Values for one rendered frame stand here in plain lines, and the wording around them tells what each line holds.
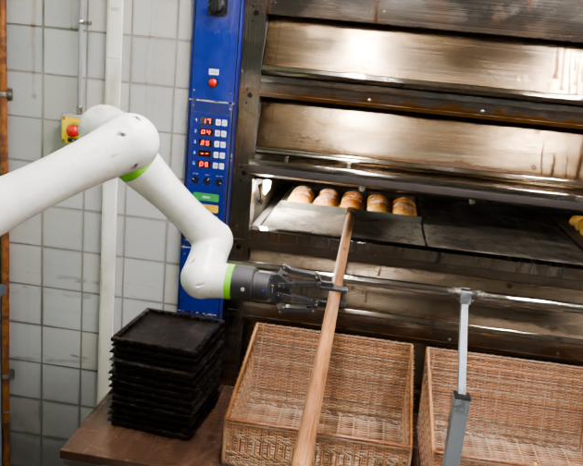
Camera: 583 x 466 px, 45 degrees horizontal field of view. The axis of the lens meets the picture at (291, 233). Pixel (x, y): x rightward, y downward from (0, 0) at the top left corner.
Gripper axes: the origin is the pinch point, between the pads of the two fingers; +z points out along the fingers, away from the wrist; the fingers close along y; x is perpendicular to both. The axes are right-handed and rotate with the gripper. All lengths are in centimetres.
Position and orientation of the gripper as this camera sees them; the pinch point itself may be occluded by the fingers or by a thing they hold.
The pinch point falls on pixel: (333, 295)
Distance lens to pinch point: 182.0
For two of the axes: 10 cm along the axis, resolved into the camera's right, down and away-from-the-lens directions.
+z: 9.9, 1.2, -1.0
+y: -0.9, 9.6, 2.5
